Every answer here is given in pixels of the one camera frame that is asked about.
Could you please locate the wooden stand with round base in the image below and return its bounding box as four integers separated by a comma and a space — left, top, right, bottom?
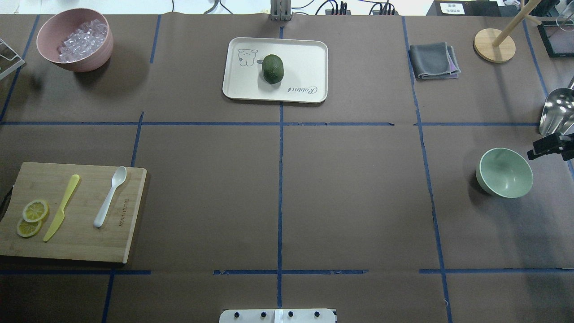
472, 0, 541, 63

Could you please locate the metal scoop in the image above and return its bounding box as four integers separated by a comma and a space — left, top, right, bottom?
539, 79, 574, 136

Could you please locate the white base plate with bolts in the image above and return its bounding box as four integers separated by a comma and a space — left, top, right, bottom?
219, 308, 338, 323

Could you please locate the pink bowl with ice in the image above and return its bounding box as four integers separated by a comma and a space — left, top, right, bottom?
36, 9, 113, 72

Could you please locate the yellow plastic knife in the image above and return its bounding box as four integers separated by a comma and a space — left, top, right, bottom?
43, 174, 80, 243

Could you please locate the wire cup rack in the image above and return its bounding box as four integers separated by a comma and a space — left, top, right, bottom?
0, 39, 25, 80

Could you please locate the lemon slice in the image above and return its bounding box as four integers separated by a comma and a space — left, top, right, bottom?
22, 200, 49, 223
16, 219, 43, 238

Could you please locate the folded grey cloth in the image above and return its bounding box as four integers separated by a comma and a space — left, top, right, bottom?
409, 42, 461, 79

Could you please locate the aluminium frame post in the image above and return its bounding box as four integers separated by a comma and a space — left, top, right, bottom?
270, 0, 293, 21

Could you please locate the green avocado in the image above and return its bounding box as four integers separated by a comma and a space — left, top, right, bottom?
262, 54, 285, 84

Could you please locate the cream rabbit tray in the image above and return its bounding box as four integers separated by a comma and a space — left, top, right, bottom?
222, 37, 328, 104

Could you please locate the lemon slice front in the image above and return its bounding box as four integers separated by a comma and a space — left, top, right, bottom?
16, 219, 43, 238

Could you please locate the mint green bowl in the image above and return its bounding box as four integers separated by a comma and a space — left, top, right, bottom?
475, 148, 534, 198

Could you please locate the lemon slice back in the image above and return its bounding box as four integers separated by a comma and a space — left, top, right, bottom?
22, 200, 49, 223

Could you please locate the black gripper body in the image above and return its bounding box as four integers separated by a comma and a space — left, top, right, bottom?
560, 133, 574, 161

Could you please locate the white plastic spoon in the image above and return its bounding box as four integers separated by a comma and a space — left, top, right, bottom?
93, 166, 127, 228

